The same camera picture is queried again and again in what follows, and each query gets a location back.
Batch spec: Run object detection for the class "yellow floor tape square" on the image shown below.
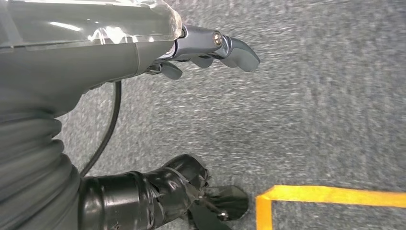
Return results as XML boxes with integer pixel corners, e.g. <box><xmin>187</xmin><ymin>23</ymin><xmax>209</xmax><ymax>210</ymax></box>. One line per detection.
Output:
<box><xmin>255</xmin><ymin>185</ymin><xmax>406</xmax><ymax>230</ymax></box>

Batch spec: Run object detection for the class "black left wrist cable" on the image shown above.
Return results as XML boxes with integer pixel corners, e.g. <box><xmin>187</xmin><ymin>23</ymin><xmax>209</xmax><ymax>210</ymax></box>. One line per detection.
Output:
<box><xmin>79</xmin><ymin>80</ymin><xmax>123</xmax><ymax>177</ymax></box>

